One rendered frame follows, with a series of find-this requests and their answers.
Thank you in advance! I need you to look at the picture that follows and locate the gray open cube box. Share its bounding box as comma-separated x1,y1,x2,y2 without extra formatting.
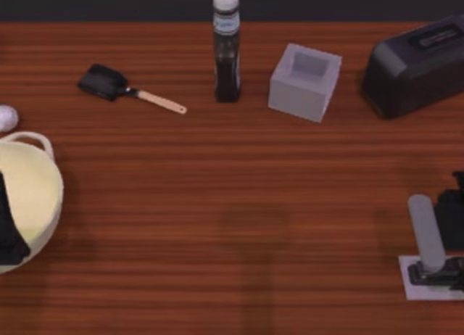
268,42,343,124

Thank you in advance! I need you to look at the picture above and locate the grey handle stapler on base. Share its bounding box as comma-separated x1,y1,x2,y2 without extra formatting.
407,193,464,289

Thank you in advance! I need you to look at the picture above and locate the small white ball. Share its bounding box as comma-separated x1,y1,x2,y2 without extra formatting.
0,104,19,133

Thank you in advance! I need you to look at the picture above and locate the dark sauce bottle white cap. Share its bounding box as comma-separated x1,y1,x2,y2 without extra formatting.
212,0,242,104

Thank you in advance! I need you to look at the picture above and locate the black spatula wooden handle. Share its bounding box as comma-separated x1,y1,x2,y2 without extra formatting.
76,63,188,115

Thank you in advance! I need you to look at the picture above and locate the cream basket with handle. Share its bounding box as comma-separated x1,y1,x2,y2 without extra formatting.
0,131,65,275

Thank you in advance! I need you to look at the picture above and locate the large black stapler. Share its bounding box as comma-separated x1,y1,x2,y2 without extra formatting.
362,14,464,120

